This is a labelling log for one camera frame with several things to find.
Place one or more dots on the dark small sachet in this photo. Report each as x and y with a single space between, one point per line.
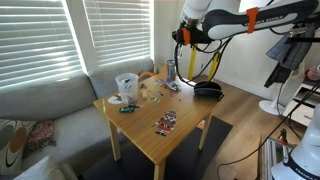
143 86

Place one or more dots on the white plate with items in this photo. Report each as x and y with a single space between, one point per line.
114 100

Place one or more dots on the black zip case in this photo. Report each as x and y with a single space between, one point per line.
207 90

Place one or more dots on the clear plastic cup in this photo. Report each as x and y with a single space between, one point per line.
127 88

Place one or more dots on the white cushion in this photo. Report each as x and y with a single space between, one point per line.
43 170

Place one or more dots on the large white blue sachet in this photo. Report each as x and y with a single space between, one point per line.
173 86

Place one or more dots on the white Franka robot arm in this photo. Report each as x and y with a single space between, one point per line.
266 16

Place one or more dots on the orange octopus plush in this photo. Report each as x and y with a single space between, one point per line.
144 75

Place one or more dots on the framed panel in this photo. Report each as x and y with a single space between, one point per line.
271 156

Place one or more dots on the dark blue rug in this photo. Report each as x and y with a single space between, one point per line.
186 156

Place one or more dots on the silver metal cup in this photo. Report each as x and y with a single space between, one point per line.
171 70

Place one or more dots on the green black toy car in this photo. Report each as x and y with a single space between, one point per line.
128 108

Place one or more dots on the white shelf unit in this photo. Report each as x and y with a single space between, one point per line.
305 103

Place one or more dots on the yellow stand leg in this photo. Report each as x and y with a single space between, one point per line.
213 66
192 63

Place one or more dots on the grey sofa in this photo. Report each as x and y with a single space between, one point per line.
50 103

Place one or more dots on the small printed sachet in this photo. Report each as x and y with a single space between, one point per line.
161 94
158 82
154 99

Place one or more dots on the dark hanging jacket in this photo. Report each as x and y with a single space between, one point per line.
290 55

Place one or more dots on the wooden table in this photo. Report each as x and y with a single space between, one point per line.
146 123

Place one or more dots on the white pedestal stand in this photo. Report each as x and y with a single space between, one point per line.
280 103

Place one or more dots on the white window blind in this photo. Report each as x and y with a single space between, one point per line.
36 40
120 30

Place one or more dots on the circle pattern cushion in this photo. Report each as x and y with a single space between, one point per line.
13 145

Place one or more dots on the black boom rod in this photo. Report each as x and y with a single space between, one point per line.
305 39

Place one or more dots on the beige small sachet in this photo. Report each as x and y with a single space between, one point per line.
144 94

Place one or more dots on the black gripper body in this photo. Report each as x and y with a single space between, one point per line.
177 36

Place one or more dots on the pink object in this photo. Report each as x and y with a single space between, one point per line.
313 72

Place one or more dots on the red floral cushion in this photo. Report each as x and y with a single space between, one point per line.
41 135

